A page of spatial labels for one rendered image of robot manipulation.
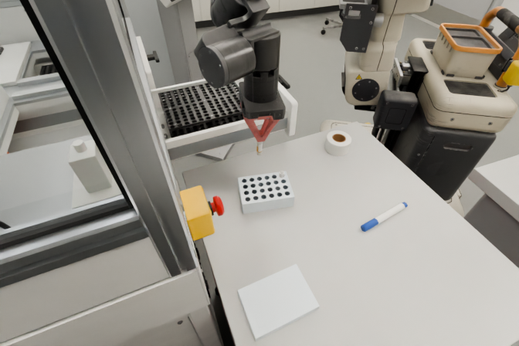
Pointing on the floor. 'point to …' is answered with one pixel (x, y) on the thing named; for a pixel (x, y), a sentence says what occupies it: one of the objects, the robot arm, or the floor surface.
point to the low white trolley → (358, 251)
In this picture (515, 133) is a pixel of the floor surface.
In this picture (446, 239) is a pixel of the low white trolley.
